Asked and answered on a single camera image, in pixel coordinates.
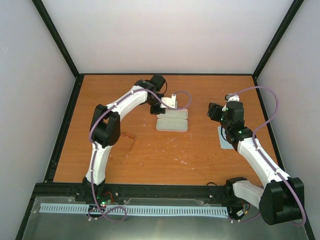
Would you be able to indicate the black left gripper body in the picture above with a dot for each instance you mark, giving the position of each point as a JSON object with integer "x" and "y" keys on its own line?
{"x": 150, "y": 100}

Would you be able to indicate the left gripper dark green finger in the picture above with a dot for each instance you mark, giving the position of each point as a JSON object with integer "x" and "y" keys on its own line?
{"x": 153, "y": 110}
{"x": 161, "y": 111}

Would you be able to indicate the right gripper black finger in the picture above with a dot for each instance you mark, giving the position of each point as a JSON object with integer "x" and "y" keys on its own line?
{"x": 214, "y": 115}
{"x": 212, "y": 106}

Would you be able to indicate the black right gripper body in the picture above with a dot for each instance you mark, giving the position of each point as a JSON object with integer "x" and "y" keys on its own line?
{"x": 223, "y": 120}

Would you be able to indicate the pink glasses case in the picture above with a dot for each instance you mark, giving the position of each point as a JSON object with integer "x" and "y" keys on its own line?
{"x": 172, "y": 121}

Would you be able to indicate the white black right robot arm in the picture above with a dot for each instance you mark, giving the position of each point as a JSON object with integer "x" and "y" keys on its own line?
{"x": 281, "y": 197}

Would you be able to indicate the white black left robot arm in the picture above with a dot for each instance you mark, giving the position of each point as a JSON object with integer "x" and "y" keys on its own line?
{"x": 105, "y": 128}

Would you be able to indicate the orange transparent sunglasses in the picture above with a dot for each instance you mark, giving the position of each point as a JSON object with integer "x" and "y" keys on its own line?
{"x": 121, "y": 150}

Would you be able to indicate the light blue cleaning cloth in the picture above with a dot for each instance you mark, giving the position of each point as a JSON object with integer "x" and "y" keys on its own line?
{"x": 224, "y": 144}

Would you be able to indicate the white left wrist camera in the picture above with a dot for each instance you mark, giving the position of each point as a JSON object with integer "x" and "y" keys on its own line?
{"x": 169, "y": 102}

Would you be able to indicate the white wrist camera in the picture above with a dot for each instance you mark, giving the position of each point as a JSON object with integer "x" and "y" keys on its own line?
{"x": 231, "y": 97}
{"x": 169, "y": 102}

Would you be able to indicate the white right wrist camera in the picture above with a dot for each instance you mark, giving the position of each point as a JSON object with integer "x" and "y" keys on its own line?
{"x": 231, "y": 97}

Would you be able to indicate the black aluminium mounting rail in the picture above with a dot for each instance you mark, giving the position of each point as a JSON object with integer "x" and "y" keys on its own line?
{"x": 118, "y": 193}

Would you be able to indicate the light blue slotted cable duct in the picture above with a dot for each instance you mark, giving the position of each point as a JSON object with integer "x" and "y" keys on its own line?
{"x": 139, "y": 210}

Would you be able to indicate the black enclosure frame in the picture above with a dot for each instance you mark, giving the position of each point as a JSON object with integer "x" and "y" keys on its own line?
{"x": 79, "y": 77}

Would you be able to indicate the grey metal base plate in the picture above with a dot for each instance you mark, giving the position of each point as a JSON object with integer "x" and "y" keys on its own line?
{"x": 120, "y": 226}

